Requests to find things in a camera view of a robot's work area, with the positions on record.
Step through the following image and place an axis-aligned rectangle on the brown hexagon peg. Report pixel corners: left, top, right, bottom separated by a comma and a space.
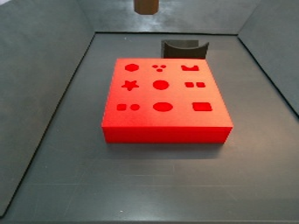
134, 0, 159, 15

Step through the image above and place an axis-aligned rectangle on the red shape sorter box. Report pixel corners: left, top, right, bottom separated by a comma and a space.
102, 59, 234, 144

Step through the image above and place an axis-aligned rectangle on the dark grey curved block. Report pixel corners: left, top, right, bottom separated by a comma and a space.
162, 39, 210, 60

